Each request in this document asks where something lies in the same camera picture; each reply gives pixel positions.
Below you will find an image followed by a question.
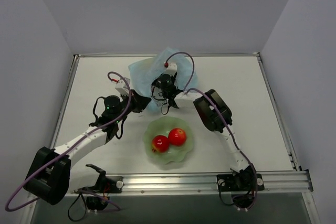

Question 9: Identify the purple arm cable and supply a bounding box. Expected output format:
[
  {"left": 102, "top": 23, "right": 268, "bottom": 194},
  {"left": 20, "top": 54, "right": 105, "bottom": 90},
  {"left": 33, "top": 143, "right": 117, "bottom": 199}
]
[
  {"left": 164, "top": 51, "right": 258, "bottom": 204},
  {"left": 5, "top": 71, "right": 132, "bottom": 211}
]

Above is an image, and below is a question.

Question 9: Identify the red fake apple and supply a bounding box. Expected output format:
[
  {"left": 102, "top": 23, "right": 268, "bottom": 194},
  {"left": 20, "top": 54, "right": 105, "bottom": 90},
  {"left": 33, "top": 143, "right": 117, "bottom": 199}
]
[{"left": 168, "top": 128, "right": 187, "bottom": 146}]

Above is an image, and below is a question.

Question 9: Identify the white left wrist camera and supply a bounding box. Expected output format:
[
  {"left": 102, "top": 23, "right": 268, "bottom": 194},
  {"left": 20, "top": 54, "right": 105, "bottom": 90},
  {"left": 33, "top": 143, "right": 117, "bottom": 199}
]
[{"left": 115, "top": 78, "right": 131, "bottom": 96}]

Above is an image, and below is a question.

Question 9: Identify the red fake pomegranate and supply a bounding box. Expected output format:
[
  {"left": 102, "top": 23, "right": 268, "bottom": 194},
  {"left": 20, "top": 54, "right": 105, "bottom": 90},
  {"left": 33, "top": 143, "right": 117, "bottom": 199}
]
[{"left": 151, "top": 135, "right": 170, "bottom": 153}]

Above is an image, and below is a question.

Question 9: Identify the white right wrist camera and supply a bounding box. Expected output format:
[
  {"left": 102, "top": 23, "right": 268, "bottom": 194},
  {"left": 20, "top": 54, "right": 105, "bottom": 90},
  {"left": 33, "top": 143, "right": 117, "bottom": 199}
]
[{"left": 163, "top": 62, "right": 177, "bottom": 76}]

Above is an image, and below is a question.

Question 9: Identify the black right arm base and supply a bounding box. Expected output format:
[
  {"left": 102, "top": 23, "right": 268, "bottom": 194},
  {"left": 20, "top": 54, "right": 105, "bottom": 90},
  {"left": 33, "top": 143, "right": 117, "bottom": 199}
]
[{"left": 216, "top": 172, "right": 265, "bottom": 211}]

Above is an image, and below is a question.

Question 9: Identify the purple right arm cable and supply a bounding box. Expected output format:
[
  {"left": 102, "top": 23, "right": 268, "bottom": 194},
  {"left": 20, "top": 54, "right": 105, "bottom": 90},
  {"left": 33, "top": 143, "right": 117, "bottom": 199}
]
[{"left": 164, "top": 51, "right": 258, "bottom": 204}]

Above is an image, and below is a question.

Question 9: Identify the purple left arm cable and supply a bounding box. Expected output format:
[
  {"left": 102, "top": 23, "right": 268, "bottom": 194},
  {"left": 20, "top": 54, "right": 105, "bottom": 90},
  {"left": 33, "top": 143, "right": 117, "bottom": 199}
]
[{"left": 5, "top": 71, "right": 132, "bottom": 211}]

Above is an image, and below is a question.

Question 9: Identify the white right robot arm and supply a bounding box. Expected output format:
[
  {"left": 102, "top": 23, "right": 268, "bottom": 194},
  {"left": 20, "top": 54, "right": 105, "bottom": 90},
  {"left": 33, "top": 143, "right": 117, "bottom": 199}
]
[{"left": 151, "top": 74, "right": 257, "bottom": 189}]

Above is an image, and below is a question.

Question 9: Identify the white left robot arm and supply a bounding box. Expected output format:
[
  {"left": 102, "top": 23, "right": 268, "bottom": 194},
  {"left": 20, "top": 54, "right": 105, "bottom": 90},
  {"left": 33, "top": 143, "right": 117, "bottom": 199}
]
[{"left": 23, "top": 90, "right": 151, "bottom": 205}]

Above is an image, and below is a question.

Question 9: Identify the light blue plastic bag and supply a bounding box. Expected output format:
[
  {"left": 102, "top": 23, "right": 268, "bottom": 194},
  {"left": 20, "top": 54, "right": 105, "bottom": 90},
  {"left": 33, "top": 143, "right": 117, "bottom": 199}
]
[{"left": 128, "top": 47, "right": 199, "bottom": 98}]

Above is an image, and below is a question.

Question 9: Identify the green flower-shaped glass bowl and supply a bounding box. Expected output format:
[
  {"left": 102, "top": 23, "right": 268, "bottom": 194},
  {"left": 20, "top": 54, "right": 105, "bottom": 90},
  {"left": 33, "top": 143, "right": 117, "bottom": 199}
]
[{"left": 142, "top": 116, "right": 194, "bottom": 166}]

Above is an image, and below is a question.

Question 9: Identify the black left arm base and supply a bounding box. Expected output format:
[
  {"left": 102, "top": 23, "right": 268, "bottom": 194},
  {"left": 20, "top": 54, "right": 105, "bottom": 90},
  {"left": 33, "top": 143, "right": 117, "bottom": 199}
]
[{"left": 70, "top": 164, "right": 123, "bottom": 213}]

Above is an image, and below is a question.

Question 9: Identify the aluminium front rail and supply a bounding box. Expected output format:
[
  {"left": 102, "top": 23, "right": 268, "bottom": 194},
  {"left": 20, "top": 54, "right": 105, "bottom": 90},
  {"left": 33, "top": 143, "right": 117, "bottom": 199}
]
[{"left": 65, "top": 170, "right": 313, "bottom": 196}]

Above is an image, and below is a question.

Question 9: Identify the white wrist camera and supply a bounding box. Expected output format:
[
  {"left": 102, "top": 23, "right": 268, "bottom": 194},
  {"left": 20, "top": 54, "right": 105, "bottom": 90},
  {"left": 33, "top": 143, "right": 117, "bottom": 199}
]
[
  {"left": 163, "top": 62, "right": 177, "bottom": 76},
  {"left": 115, "top": 78, "right": 131, "bottom": 96}
]

